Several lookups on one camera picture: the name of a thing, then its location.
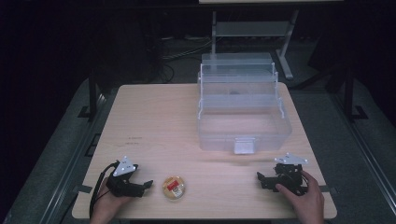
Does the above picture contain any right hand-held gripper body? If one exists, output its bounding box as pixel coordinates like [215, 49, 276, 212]
[261, 152, 309, 197]

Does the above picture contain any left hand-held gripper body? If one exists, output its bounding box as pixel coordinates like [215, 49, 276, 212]
[105, 155, 147, 199]

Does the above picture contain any round yellow container red label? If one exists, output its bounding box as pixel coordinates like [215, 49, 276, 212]
[162, 175, 187, 201]

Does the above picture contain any clear plastic tiered storage box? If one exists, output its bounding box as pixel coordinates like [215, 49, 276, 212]
[196, 51, 293, 156]

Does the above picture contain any person's right hand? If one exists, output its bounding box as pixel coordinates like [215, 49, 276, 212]
[275, 170, 326, 224]

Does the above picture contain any white metal stand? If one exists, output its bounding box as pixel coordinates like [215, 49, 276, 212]
[210, 8, 301, 80]

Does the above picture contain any black cable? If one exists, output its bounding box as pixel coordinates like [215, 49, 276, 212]
[89, 161, 120, 219]

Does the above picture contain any black metal post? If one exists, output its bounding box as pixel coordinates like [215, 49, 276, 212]
[78, 66, 100, 120]
[342, 66, 369, 122]

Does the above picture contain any bundle of floor cables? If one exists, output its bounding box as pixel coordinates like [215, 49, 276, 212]
[148, 35, 216, 83]

